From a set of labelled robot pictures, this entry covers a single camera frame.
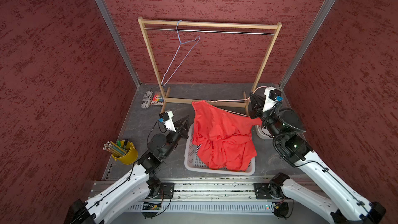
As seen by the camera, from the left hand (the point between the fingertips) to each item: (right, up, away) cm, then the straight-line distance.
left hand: (190, 119), depth 71 cm
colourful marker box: (-27, +9, +39) cm, 48 cm away
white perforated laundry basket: (+1, -26, +11) cm, 28 cm away
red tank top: (+17, -11, +10) cm, 23 cm away
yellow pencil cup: (-35, -18, +7) cm, 40 cm away
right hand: (+26, +11, -6) cm, 29 cm away
